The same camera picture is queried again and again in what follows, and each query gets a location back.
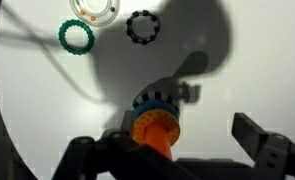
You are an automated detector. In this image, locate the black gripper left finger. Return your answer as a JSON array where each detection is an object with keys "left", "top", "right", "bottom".
[{"left": 52, "top": 131, "right": 199, "bottom": 180}]

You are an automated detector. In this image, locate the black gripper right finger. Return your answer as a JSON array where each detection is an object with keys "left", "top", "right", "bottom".
[{"left": 231, "top": 113, "right": 295, "bottom": 180}]

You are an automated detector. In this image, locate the orange ring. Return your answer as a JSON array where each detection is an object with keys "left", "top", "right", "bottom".
[{"left": 132, "top": 109, "right": 182, "bottom": 147}]

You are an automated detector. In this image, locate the orange peg stand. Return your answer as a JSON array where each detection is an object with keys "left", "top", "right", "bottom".
[{"left": 145, "top": 122, "right": 172, "bottom": 159}]

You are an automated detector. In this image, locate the white round table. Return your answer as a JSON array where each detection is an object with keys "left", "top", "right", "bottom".
[{"left": 0, "top": 0, "right": 295, "bottom": 180}]

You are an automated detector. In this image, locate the blue ring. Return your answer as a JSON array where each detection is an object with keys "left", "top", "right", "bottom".
[{"left": 132, "top": 99, "right": 180, "bottom": 121}]

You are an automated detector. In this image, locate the dark green ring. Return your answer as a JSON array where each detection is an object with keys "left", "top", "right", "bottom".
[{"left": 58, "top": 19, "right": 96, "bottom": 56}]

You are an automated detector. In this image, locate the clear ring with beads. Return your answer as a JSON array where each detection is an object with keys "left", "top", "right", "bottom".
[{"left": 68, "top": 0, "right": 121, "bottom": 28}]

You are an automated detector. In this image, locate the small black dotted ring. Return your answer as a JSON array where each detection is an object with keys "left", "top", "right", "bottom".
[{"left": 125, "top": 9, "right": 161, "bottom": 46}]

